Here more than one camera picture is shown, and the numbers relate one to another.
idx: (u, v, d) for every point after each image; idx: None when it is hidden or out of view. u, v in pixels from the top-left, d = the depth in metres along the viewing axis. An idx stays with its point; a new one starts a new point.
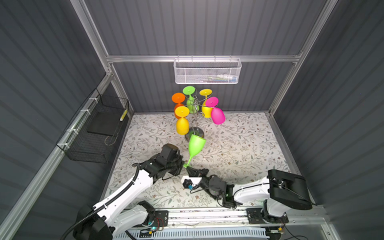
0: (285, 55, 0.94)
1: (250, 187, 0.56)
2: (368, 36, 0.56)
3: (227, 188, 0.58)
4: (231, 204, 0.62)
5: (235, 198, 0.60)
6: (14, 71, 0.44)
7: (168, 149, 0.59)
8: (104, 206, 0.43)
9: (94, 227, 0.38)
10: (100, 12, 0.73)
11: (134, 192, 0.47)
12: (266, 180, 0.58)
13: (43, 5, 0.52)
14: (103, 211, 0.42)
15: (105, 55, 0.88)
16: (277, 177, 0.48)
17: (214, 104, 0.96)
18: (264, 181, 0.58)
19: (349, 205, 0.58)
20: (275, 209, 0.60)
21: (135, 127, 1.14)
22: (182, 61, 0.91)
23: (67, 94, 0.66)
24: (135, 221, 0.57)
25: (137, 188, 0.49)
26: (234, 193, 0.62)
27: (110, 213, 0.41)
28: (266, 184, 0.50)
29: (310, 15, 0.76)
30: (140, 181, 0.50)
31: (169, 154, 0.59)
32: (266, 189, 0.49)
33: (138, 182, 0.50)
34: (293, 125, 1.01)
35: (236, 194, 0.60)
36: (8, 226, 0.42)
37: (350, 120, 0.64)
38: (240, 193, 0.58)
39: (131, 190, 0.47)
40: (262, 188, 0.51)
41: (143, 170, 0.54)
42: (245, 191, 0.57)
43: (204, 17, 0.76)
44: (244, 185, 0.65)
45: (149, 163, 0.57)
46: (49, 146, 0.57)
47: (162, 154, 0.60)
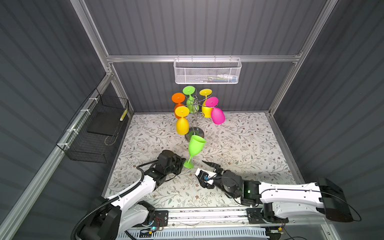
0: (285, 55, 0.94)
1: (291, 190, 0.50)
2: (368, 36, 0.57)
3: (247, 183, 0.59)
4: (250, 202, 0.55)
5: (262, 198, 0.53)
6: (14, 71, 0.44)
7: (164, 158, 0.63)
8: (118, 197, 0.47)
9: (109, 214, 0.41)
10: (100, 12, 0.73)
11: (141, 193, 0.52)
12: (317, 188, 0.46)
13: (43, 5, 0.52)
14: (117, 201, 0.45)
15: (105, 55, 0.88)
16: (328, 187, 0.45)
17: (214, 104, 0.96)
18: (314, 188, 0.47)
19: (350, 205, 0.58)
20: (285, 213, 0.60)
21: (135, 127, 1.14)
22: (182, 61, 0.91)
23: (67, 94, 0.66)
24: (136, 219, 0.57)
25: (143, 188, 0.54)
26: (263, 191, 0.54)
27: (123, 203, 0.46)
28: (316, 192, 0.46)
29: (310, 15, 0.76)
30: (146, 183, 0.56)
31: (165, 163, 0.64)
32: (316, 197, 0.45)
33: (144, 183, 0.56)
34: (293, 125, 1.01)
35: (265, 193, 0.53)
36: (8, 225, 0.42)
37: (350, 120, 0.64)
38: (273, 194, 0.52)
39: (138, 189, 0.53)
40: (309, 195, 0.46)
41: (147, 175, 0.61)
42: (279, 193, 0.51)
43: (204, 17, 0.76)
44: (278, 185, 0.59)
45: (151, 171, 0.64)
46: (49, 146, 0.57)
47: (160, 163, 0.65)
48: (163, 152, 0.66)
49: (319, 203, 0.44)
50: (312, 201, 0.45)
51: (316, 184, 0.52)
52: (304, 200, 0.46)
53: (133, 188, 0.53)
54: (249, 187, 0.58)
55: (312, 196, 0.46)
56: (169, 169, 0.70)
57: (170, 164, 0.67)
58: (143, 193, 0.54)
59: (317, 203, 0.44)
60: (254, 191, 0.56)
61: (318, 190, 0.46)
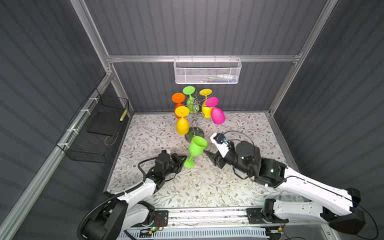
0: (285, 55, 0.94)
1: (321, 189, 0.44)
2: (368, 36, 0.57)
3: (266, 161, 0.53)
4: (267, 180, 0.46)
5: (285, 183, 0.44)
6: (14, 71, 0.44)
7: (161, 163, 0.64)
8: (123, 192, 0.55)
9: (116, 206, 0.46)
10: (100, 12, 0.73)
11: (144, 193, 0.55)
12: (349, 197, 0.42)
13: (43, 6, 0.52)
14: (122, 196, 0.48)
15: (105, 55, 0.88)
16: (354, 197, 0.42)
17: (214, 104, 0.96)
18: (347, 196, 0.42)
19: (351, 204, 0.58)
20: (287, 213, 0.60)
21: (135, 126, 1.14)
22: (182, 61, 0.91)
23: (67, 94, 0.66)
24: (137, 217, 0.57)
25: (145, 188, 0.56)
26: (291, 178, 0.45)
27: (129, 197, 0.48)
28: (348, 200, 0.41)
29: (311, 15, 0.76)
30: (147, 183, 0.59)
31: (163, 166, 0.65)
32: (346, 205, 0.41)
33: (146, 183, 0.59)
34: (293, 125, 1.01)
35: (292, 180, 0.45)
36: (8, 226, 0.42)
37: (351, 120, 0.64)
38: (300, 184, 0.44)
39: (141, 188, 0.55)
40: (340, 200, 0.41)
41: (148, 178, 0.63)
42: (307, 186, 0.44)
43: (204, 17, 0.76)
44: (308, 180, 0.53)
45: (151, 175, 0.67)
46: (49, 146, 0.57)
47: (158, 167, 0.65)
48: (159, 156, 0.67)
49: (348, 212, 0.40)
50: (342, 206, 0.41)
51: (349, 192, 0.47)
52: (331, 203, 0.41)
53: (136, 186, 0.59)
54: (272, 167, 0.48)
55: (343, 201, 0.41)
56: (169, 170, 0.72)
57: (168, 166, 0.68)
58: (146, 193, 0.56)
59: (343, 210, 0.40)
60: (277, 171, 0.47)
61: (349, 199, 0.42)
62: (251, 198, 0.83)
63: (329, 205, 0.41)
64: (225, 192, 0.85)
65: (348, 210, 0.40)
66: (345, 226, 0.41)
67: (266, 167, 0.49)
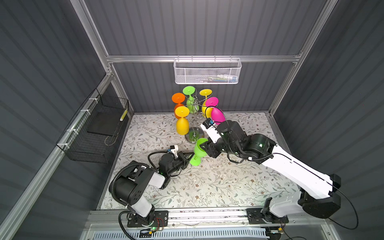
0: (285, 55, 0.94)
1: (306, 169, 0.42)
2: (368, 35, 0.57)
3: (256, 137, 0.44)
4: (253, 154, 0.43)
5: (268, 161, 0.42)
6: (14, 71, 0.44)
7: (164, 165, 0.69)
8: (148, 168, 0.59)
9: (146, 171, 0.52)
10: (100, 12, 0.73)
11: (159, 179, 0.64)
12: (329, 181, 0.41)
13: (43, 6, 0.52)
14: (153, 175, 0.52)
15: (105, 55, 0.88)
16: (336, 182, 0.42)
17: (214, 104, 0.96)
18: (327, 181, 0.41)
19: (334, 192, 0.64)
20: (279, 208, 0.61)
21: (135, 127, 1.14)
22: (182, 61, 0.91)
23: (67, 94, 0.66)
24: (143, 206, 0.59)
25: (159, 177, 0.63)
26: (277, 155, 0.43)
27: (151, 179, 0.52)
28: (328, 185, 0.41)
29: (311, 14, 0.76)
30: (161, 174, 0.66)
31: (166, 168, 0.69)
32: (326, 189, 0.40)
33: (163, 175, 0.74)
34: (293, 125, 1.01)
35: (279, 158, 0.43)
36: (8, 225, 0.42)
37: (351, 120, 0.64)
38: (286, 162, 0.42)
39: (156, 176, 0.60)
40: (322, 183, 0.40)
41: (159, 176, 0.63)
42: (293, 165, 0.42)
43: (204, 17, 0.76)
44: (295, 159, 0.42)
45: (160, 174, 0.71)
46: (49, 147, 0.57)
47: (162, 169, 0.69)
48: (162, 159, 0.70)
49: (325, 196, 0.39)
50: (322, 191, 0.39)
51: (330, 178, 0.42)
52: (313, 186, 0.40)
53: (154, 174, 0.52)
54: (260, 141, 0.45)
55: (324, 186, 0.40)
56: (174, 169, 0.77)
57: (170, 166, 0.71)
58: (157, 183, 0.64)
59: (321, 195, 0.40)
60: (266, 147, 0.44)
61: (330, 184, 0.41)
62: (251, 198, 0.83)
63: (308, 188, 0.41)
64: (225, 193, 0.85)
65: (327, 195, 0.39)
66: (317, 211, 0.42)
67: (255, 142, 0.46)
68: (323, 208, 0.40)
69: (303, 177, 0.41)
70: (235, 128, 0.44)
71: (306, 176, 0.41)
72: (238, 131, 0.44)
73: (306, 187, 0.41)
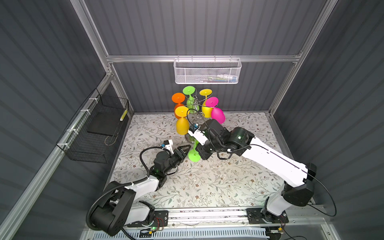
0: (285, 55, 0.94)
1: (281, 158, 0.45)
2: (368, 35, 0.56)
3: (234, 131, 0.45)
4: (232, 146, 0.46)
5: (247, 151, 0.44)
6: (15, 72, 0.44)
7: (159, 163, 0.64)
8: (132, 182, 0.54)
9: (124, 194, 0.48)
10: (100, 12, 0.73)
11: (151, 184, 0.58)
12: (305, 170, 0.43)
13: (43, 6, 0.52)
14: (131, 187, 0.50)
15: (105, 55, 0.88)
16: (314, 171, 0.43)
17: (214, 104, 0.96)
18: (302, 169, 0.43)
19: (321, 185, 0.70)
20: (273, 206, 0.61)
21: (135, 127, 1.14)
22: (182, 61, 0.91)
23: (67, 94, 0.66)
24: (139, 213, 0.58)
25: (151, 182, 0.59)
26: (255, 146, 0.46)
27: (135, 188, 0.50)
28: (303, 173, 0.43)
29: (311, 14, 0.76)
30: (152, 178, 0.63)
31: (162, 166, 0.64)
32: (299, 176, 0.42)
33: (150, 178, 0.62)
34: (293, 125, 1.01)
35: (256, 149, 0.45)
36: (8, 226, 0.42)
37: (351, 120, 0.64)
38: (263, 152, 0.45)
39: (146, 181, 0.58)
40: (297, 171, 0.43)
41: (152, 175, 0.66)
42: (270, 155, 0.44)
43: (204, 17, 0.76)
44: (272, 149, 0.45)
45: (153, 173, 0.69)
46: (49, 146, 0.57)
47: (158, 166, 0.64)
48: (157, 156, 0.66)
49: (300, 184, 0.41)
50: (297, 178, 0.42)
51: (306, 166, 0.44)
52: (289, 174, 0.42)
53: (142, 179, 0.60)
54: (240, 134, 0.48)
55: (299, 174, 0.42)
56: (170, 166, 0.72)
57: (166, 164, 0.66)
58: (150, 188, 0.58)
59: (296, 182, 0.42)
60: (245, 139, 0.47)
61: (305, 172, 0.43)
62: (251, 198, 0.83)
63: (285, 177, 0.43)
64: (225, 192, 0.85)
65: (302, 182, 0.41)
66: (297, 199, 0.44)
67: (234, 134, 0.49)
68: (301, 195, 0.42)
69: (281, 165, 0.43)
70: (214, 125, 0.48)
71: (282, 165, 0.43)
72: (216, 126, 0.49)
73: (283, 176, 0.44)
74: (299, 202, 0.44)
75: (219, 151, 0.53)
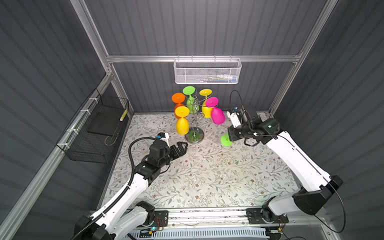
0: (285, 55, 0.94)
1: (305, 158, 0.44)
2: (369, 35, 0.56)
3: (269, 120, 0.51)
4: (260, 131, 0.49)
5: (273, 141, 0.46)
6: (14, 71, 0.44)
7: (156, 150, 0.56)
8: (103, 213, 0.42)
9: (94, 237, 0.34)
10: (100, 12, 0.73)
11: (134, 195, 0.49)
12: (327, 179, 0.41)
13: (43, 5, 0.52)
14: (102, 219, 0.41)
15: (105, 55, 0.88)
16: (335, 183, 0.41)
17: (214, 104, 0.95)
18: (325, 177, 0.42)
19: None
20: (276, 205, 0.62)
21: (135, 127, 1.14)
22: (182, 61, 0.91)
23: (67, 94, 0.66)
24: (136, 222, 0.57)
25: (133, 192, 0.49)
26: (283, 140, 0.46)
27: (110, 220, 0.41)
28: (322, 180, 0.41)
29: (310, 15, 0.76)
30: (135, 185, 0.51)
31: (158, 154, 0.57)
32: (318, 183, 0.41)
33: (134, 186, 0.50)
34: (293, 125, 1.01)
35: (282, 143, 0.46)
36: (8, 226, 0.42)
37: (351, 120, 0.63)
38: (289, 147, 0.45)
39: (127, 195, 0.47)
40: (317, 176, 0.42)
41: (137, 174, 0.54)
42: (294, 152, 0.45)
43: (205, 17, 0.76)
44: (298, 147, 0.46)
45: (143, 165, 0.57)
46: (49, 146, 0.57)
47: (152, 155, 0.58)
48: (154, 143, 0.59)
49: (315, 188, 0.41)
50: (314, 182, 0.41)
51: (330, 177, 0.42)
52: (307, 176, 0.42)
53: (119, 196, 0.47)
54: (271, 124, 0.49)
55: (318, 178, 0.41)
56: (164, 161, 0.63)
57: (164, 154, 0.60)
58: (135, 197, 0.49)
59: (312, 186, 0.41)
60: (274, 129, 0.48)
61: (327, 180, 0.41)
62: (251, 198, 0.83)
63: (302, 177, 0.44)
64: (225, 192, 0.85)
65: (318, 188, 0.40)
66: (307, 205, 0.44)
67: (265, 122, 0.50)
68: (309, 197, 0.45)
69: (301, 164, 0.43)
70: (249, 111, 0.52)
71: (303, 165, 0.43)
72: (252, 115, 0.52)
73: (301, 176, 0.44)
74: (309, 209, 0.44)
75: (247, 134, 0.57)
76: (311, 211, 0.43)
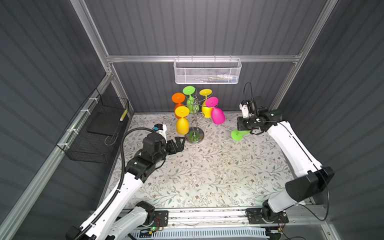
0: (285, 55, 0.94)
1: (299, 146, 0.47)
2: (369, 35, 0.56)
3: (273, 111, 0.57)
4: (262, 118, 0.55)
5: (273, 127, 0.51)
6: (14, 71, 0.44)
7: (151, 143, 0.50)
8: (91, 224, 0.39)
9: None
10: (100, 12, 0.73)
11: (126, 197, 0.45)
12: (317, 168, 0.44)
13: (43, 5, 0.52)
14: (91, 229, 0.39)
15: (105, 55, 0.88)
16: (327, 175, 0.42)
17: (214, 104, 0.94)
18: (316, 164, 0.44)
19: None
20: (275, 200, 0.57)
21: (135, 127, 1.14)
22: (182, 61, 0.91)
23: (67, 94, 0.66)
24: (135, 223, 0.57)
25: (125, 195, 0.45)
26: (282, 127, 0.50)
27: (100, 230, 0.39)
28: (312, 166, 0.44)
29: (311, 15, 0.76)
30: (127, 187, 0.46)
31: (152, 148, 0.52)
32: (307, 167, 0.44)
33: (125, 188, 0.46)
34: (293, 125, 1.01)
35: (281, 131, 0.50)
36: (7, 227, 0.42)
37: (351, 120, 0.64)
38: (286, 134, 0.49)
39: (117, 199, 0.44)
40: (307, 162, 0.44)
41: (128, 173, 0.49)
42: (290, 139, 0.48)
43: (205, 17, 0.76)
44: (296, 136, 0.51)
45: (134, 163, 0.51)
46: (49, 146, 0.57)
47: (145, 150, 0.52)
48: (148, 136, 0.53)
49: (303, 173, 0.44)
50: (303, 166, 0.44)
51: (322, 166, 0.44)
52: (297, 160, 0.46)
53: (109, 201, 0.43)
54: (274, 113, 0.54)
55: (307, 164, 0.44)
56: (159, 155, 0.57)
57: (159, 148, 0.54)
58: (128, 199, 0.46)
59: (301, 171, 0.45)
60: (276, 118, 0.52)
61: (317, 168, 0.44)
62: (251, 198, 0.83)
63: (293, 163, 0.47)
64: (225, 192, 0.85)
65: (305, 172, 0.43)
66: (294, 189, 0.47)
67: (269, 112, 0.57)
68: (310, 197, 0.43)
69: (294, 150, 0.47)
70: (257, 102, 0.57)
71: (296, 151, 0.46)
72: (260, 106, 0.58)
73: (293, 162, 0.47)
74: (296, 196, 0.47)
75: (253, 123, 0.62)
76: (298, 197, 0.46)
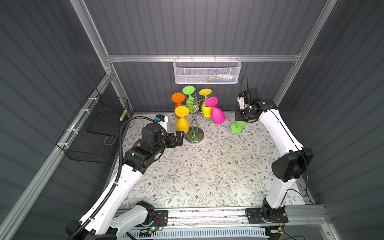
0: (285, 55, 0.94)
1: (285, 129, 0.53)
2: (369, 35, 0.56)
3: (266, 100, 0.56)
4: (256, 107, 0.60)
5: (263, 115, 0.58)
6: (14, 72, 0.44)
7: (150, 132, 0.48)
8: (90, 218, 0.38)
9: None
10: (100, 12, 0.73)
11: (125, 190, 0.43)
12: (298, 148, 0.49)
13: (43, 5, 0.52)
14: (91, 224, 0.38)
15: (105, 55, 0.88)
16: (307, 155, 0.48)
17: (214, 104, 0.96)
18: (297, 145, 0.50)
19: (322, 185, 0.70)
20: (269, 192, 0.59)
21: (135, 127, 1.14)
22: (182, 61, 0.91)
23: (67, 94, 0.66)
24: (137, 220, 0.58)
25: (124, 188, 0.43)
26: (270, 113, 0.57)
27: (100, 224, 0.38)
28: (293, 146, 0.50)
29: (310, 15, 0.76)
30: (125, 179, 0.44)
31: (152, 139, 0.49)
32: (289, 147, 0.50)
33: (123, 181, 0.43)
34: (294, 125, 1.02)
35: (269, 117, 0.56)
36: (7, 227, 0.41)
37: (351, 120, 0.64)
38: (273, 120, 0.55)
39: (116, 192, 0.42)
40: (289, 143, 0.50)
41: (126, 165, 0.46)
42: (277, 124, 0.54)
43: (205, 17, 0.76)
44: (283, 121, 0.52)
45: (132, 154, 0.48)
46: (49, 146, 0.57)
47: (145, 140, 0.50)
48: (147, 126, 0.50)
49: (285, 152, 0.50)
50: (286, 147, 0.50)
51: (303, 146, 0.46)
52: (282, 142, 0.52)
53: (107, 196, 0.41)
54: (266, 102, 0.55)
55: (290, 145, 0.50)
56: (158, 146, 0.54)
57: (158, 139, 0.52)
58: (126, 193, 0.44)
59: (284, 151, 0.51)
60: (268, 106, 0.58)
61: (298, 148, 0.49)
62: (251, 198, 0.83)
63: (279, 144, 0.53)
64: (225, 192, 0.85)
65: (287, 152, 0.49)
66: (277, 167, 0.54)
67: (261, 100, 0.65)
68: None
69: (280, 133, 0.53)
70: (253, 91, 0.64)
71: (281, 134, 0.52)
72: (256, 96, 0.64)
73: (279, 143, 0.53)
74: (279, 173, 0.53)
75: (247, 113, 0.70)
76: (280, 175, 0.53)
